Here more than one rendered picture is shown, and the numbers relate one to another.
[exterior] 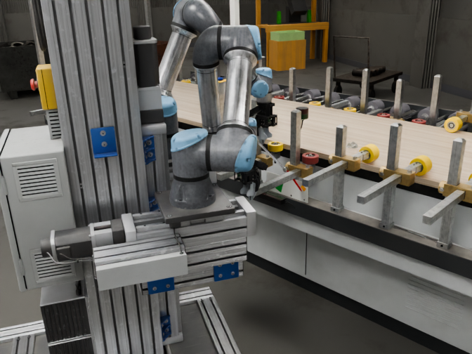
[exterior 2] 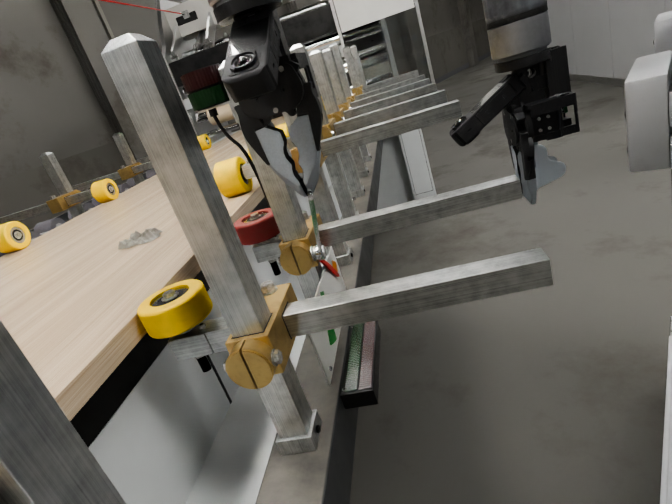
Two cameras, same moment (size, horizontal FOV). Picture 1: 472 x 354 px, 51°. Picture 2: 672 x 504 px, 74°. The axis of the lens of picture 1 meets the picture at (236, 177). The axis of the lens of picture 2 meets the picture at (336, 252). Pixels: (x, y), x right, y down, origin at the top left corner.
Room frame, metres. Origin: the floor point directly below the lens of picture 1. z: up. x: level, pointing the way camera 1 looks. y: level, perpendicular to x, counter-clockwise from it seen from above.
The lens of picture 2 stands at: (2.55, 0.32, 1.08)
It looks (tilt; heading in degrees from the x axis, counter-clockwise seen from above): 21 degrees down; 239
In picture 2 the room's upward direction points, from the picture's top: 19 degrees counter-clockwise
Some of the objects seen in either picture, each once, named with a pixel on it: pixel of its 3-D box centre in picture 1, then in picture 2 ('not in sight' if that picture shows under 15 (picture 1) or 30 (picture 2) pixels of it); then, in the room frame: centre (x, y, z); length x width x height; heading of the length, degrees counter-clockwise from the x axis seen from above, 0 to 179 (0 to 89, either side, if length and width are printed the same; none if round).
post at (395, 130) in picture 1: (390, 178); (327, 143); (1.89, -0.64, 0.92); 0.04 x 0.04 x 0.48; 45
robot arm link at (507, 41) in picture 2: not in sight; (518, 39); (1.95, -0.05, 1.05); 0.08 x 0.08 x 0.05
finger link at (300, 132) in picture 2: (263, 136); (311, 150); (2.27, -0.13, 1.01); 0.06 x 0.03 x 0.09; 45
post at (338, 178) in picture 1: (338, 175); (319, 190); (2.07, -0.47, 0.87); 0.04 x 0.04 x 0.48; 45
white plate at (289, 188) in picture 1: (286, 186); (331, 305); (2.25, -0.25, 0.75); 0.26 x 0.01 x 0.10; 45
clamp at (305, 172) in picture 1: (298, 169); (302, 244); (2.23, -0.31, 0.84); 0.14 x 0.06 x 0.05; 45
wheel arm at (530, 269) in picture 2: (250, 165); (345, 309); (2.33, -0.07, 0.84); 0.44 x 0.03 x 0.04; 135
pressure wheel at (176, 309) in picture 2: (275, 152); (188, 332); (2.47, -0.21, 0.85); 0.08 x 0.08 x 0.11
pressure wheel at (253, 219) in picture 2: (310, 165); (266, 244); (2.27, -0.36, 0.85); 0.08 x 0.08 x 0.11
